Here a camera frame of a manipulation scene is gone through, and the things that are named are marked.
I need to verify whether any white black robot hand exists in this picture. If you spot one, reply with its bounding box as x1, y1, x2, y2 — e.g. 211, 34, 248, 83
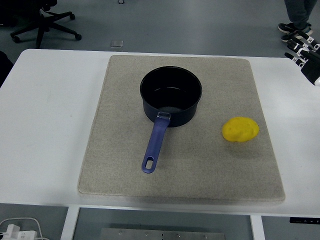
284, 30, 320, 87

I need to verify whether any yellow potato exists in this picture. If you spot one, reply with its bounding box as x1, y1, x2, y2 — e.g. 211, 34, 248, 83
221, 116, 260, 143

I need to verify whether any black table control panel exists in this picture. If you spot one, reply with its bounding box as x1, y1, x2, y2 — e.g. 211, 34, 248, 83
289, 217, 320, 224

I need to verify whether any white table leg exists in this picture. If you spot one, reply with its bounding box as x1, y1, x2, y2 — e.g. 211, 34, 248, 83
249, 214, 266, 240
60, 206, 80, 240

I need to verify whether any beige felt mat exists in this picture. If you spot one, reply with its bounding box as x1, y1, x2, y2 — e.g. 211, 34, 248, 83
77, 54, 286, 202

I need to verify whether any grey metal plate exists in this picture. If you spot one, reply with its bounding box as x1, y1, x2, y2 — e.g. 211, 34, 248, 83
99, 227, 227, 240

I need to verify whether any black office chair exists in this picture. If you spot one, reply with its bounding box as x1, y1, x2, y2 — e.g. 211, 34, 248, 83
0, 0, 83, 50

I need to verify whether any white power adapter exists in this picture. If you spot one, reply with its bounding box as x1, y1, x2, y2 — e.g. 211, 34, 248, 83
6, 224, 38, 240

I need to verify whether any blue pot with handle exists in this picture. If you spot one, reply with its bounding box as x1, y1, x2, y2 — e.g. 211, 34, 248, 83
139, 65, 203, 174

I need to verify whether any white cable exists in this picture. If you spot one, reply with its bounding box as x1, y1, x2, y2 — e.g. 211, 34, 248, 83
0, 217, 51, 240

